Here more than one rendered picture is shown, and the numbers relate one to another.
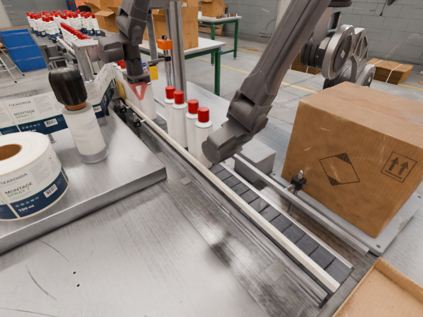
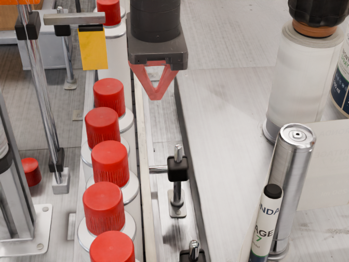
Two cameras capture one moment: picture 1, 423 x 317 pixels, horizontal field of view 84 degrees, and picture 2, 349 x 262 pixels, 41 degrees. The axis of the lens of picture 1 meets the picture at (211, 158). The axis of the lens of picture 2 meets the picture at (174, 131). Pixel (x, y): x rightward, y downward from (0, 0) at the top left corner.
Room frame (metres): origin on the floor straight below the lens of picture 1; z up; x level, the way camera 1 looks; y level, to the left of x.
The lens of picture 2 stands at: (1.24, 0.54, 1.37)
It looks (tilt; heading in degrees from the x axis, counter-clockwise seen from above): 40 degrees down; 211
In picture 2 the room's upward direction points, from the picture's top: 1 degrees clockwise
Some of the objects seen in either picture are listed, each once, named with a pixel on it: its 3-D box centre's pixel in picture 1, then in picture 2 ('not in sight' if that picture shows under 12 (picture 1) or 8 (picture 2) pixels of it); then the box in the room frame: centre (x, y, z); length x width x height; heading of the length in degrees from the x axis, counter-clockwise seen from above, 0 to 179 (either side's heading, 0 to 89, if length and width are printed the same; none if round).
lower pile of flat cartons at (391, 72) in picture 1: (384, 70); not in sight; (4.11, -2.99, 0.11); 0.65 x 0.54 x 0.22; 42
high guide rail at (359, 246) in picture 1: (203, 134); (93, 35); (0.67, 0.03, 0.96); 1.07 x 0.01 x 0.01; 37
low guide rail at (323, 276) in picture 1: (186, 154); (135, 56); (0.63, 0.08, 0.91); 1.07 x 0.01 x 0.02; 37
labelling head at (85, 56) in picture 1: (97, 71); not in sight; (1.16, 0.56, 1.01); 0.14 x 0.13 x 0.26; 37
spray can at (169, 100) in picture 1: (173, 115); (112, 61); (0.76, 0.14, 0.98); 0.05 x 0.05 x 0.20
